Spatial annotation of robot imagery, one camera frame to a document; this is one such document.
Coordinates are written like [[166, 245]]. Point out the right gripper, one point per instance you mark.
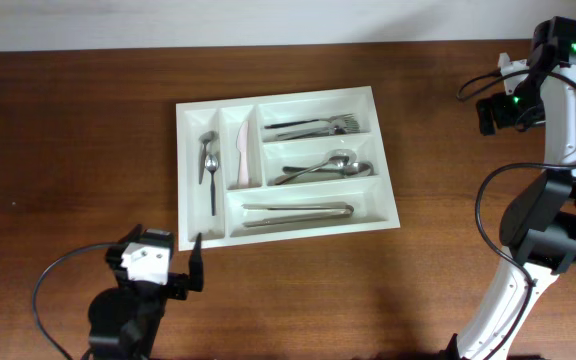
[[503, 114]]

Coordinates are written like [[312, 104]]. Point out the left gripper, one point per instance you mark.
[[182, 282]]

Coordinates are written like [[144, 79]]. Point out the small metal spoon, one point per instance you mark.
[[211, 164], [205, 139]]

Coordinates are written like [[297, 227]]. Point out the white cutlery tray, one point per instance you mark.
[[371, 196]]

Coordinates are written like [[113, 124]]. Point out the pink plastic knife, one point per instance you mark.
[[242, 146]]

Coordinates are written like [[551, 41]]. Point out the large metal spoon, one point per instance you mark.
[[354, 169], [338, 158]]

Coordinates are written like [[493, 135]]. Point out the metal fork dark handle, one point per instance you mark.
[[293, 123]]

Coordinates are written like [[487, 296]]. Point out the dark chopstick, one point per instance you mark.
[[300, 207], [333, 214]]

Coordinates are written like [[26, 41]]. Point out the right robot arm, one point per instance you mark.
[[538, 228]]

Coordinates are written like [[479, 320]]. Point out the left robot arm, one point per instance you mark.
[[124, 320]]

